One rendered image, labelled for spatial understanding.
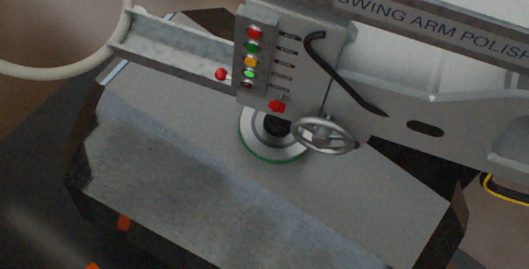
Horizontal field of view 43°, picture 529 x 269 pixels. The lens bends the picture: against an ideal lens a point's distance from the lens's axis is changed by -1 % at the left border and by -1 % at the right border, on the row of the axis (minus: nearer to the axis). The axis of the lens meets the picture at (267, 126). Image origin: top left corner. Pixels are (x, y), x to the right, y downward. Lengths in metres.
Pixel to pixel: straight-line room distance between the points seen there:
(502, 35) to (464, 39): 0.06
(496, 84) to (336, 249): 0.73
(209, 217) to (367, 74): 0.76
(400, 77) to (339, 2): 0.28
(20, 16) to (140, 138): 1.41
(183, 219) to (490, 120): 0.96
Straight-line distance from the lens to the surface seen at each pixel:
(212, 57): 1.73
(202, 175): 1.91
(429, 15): 1.16
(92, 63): 1.70
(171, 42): 1.76
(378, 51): 1.42
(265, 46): 1.33
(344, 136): 1.47
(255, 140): 1.84
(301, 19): 1.25
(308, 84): 1.43
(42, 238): 2.74
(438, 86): 1.40
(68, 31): 3.15
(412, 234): 1.89
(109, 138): 2.03
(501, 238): 2.94
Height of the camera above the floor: 2.57
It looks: 64 degrees down
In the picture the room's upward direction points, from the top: 11 degrees clockwise
